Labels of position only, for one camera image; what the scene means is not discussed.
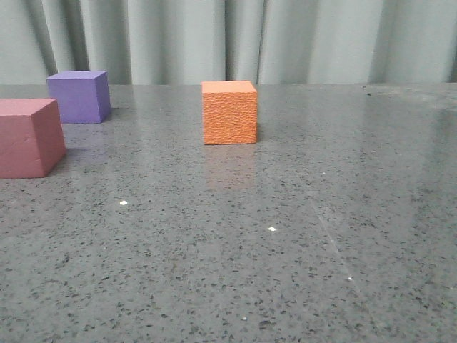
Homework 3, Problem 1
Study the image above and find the grey-green pleated curtain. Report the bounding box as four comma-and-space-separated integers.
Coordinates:
1, 1, 456, 85

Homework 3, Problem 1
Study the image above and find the pink foam cube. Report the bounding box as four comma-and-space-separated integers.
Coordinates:
1, 99, 66, 179

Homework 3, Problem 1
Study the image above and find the orange foam cube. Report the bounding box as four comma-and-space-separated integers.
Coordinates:
201, 81, 258, 145

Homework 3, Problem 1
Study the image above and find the purple foam cube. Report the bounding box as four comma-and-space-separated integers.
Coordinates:
46, 71, 111, 124

